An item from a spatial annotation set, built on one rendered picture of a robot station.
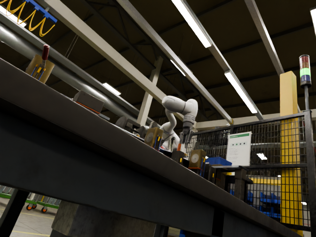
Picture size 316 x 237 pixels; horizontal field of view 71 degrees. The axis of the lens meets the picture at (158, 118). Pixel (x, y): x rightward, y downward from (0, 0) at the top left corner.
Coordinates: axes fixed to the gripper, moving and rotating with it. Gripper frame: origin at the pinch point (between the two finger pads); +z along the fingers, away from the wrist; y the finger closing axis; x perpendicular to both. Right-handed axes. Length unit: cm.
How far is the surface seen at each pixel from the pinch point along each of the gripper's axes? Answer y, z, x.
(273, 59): -14, -217, 169
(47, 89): 87, 41, -105
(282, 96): 45, -65, 58
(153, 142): 22, 15, -43
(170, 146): -15.2, -3.5, -0.2
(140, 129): -18.3, -5.9, -29.0
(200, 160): 24.7, 13.2, -8.0
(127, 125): -15.6, -2.4, -41.6
